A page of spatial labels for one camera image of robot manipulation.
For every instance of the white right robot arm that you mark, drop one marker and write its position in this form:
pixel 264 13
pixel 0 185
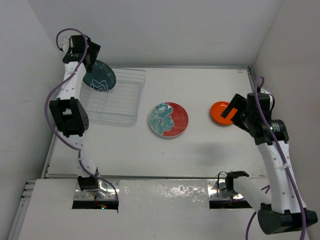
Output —
pixel 284 211

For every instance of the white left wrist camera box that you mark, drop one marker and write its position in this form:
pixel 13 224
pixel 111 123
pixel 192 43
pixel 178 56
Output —
pixel 65 45

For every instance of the dark green rimmed plate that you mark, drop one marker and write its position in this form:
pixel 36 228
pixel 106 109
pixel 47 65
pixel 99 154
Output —
pixel 102 78

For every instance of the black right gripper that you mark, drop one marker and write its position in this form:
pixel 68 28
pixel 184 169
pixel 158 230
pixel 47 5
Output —
pixel 239 102

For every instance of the metal base plate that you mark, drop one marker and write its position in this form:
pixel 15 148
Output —
pixel 216 192
pixel 105 192

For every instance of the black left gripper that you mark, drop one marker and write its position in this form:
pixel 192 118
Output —
pixel 94 49

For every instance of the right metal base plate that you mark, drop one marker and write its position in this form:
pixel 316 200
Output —
pixel 216 192

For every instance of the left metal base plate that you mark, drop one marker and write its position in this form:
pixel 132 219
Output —
pixel 105 192

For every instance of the orange plastic plate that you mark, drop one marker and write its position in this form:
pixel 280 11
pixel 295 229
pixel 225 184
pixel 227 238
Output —
pixel 216 110

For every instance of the white wire dish rack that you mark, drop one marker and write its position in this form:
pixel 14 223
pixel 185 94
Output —
pixel 117 106

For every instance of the red plate with teal flower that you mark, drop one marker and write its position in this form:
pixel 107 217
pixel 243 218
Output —
pixel 168 119

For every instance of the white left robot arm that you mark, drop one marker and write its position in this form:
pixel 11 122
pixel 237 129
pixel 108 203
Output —
pixel 69 115

